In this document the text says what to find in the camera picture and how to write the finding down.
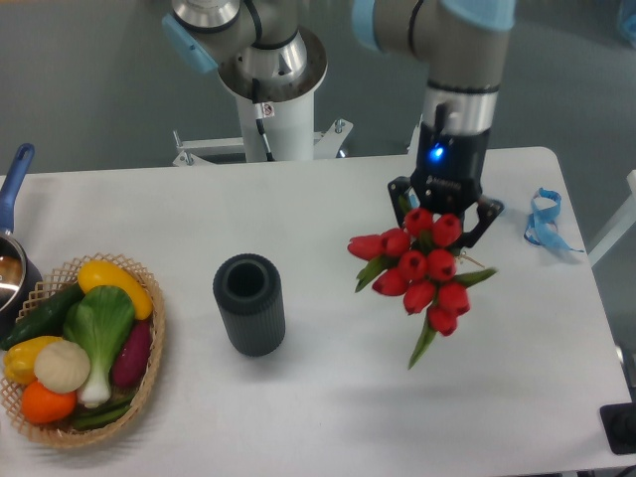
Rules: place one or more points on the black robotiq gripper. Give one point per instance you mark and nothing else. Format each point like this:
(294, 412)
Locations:
(447, 180)

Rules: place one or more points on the red tulip bouquet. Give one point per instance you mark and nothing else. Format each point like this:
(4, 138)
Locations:
(418, 262)

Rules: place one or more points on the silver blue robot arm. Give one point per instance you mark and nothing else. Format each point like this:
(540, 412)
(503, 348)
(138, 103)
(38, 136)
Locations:
(272, 65)

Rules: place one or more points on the blue ribbon strip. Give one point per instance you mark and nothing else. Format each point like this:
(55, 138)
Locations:
(541, 227)

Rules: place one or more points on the dark grey ribbed vase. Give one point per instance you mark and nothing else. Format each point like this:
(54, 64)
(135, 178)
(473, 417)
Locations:
(248, 291)

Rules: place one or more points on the blue object top right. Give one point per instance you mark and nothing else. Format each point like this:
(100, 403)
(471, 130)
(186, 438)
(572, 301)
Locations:
(626, 21)

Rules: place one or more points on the black device at edge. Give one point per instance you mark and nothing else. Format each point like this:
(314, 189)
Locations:
(619, 425)

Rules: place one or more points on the purple sweet potato toy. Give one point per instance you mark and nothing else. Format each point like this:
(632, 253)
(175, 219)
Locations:
(131, 363)

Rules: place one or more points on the yellow squash toy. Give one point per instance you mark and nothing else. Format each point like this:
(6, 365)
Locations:
(96, 273)

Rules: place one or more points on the green bok choy toy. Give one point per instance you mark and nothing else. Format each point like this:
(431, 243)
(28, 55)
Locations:
(100, 324)

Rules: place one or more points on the dark green cucumber toy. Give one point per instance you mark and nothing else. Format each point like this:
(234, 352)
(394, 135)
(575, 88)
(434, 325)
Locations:
(47, 319)

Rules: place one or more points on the cream garlic bulb toy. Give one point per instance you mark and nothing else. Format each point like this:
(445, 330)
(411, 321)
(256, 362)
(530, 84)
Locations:
(62, 367)

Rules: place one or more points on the green bean pod toy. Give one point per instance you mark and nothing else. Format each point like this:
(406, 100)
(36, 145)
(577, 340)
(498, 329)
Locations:
(103, 415)

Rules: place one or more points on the orange fruit toy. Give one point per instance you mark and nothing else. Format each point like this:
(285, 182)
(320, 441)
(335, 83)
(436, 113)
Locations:
(39, 405)

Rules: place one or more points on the yellow bell pepper toy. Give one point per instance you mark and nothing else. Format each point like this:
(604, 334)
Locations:
(19, 361)

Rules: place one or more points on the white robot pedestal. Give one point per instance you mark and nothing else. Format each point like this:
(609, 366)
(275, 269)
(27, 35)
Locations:
(269, 131)

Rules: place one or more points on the white frame at right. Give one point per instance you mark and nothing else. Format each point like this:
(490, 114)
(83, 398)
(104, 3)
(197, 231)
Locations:
(616, 227)

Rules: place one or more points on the blue handled saucepan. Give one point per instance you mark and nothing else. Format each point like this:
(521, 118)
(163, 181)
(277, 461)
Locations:
(19, 274)

